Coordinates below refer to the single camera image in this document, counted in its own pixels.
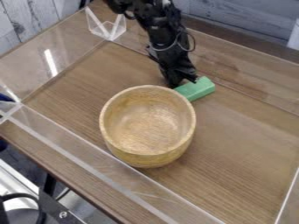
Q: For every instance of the clear acrylic corner bracket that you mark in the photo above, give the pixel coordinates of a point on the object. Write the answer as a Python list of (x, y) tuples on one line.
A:
[(105, 29)]

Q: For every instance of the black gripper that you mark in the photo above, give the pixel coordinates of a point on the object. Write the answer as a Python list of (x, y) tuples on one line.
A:
[(172, 59)]

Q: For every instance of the black metal table leg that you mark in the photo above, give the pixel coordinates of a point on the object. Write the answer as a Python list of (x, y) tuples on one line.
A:
[(49, 185)]

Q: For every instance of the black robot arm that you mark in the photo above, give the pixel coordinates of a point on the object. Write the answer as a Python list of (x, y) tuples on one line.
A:
[(158, 18)]

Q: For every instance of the green rectangular block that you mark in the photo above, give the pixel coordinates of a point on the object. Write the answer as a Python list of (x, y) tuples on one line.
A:
[(193, 91)]

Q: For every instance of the brown wooden bowl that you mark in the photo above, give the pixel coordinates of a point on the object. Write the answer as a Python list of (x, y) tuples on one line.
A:
[(146, 124)]

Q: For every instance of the black metal bracket with bolt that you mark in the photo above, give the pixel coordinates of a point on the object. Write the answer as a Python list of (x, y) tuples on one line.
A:
[(53, 212)]

